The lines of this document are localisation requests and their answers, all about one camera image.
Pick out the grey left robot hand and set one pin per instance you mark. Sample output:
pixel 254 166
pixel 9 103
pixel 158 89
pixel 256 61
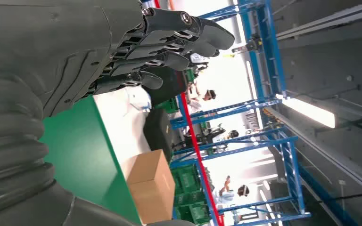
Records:
pixel 59 46

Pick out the white rectangular table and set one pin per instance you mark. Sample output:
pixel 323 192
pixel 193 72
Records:
pixel 118 124

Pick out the red pole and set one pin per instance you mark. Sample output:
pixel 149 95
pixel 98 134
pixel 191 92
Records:
pixel 196 143

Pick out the ceiling light strip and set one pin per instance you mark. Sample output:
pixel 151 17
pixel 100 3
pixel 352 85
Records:
pixel 309 110

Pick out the black hard carrying case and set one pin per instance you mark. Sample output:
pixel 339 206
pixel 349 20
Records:
pixel 159 131

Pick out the person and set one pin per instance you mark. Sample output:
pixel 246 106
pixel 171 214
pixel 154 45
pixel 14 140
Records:
pixel 231 193
pixel 203 98

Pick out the black robot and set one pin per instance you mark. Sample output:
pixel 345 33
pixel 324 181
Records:
pixel 206 134

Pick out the brown cardboard box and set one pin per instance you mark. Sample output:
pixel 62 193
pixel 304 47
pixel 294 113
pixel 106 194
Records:
pixel 149 187

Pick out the blue metal rack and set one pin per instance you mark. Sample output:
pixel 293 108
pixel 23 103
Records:
pixel 274 62

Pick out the green table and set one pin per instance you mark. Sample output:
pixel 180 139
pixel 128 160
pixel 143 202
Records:
pixel 81 156

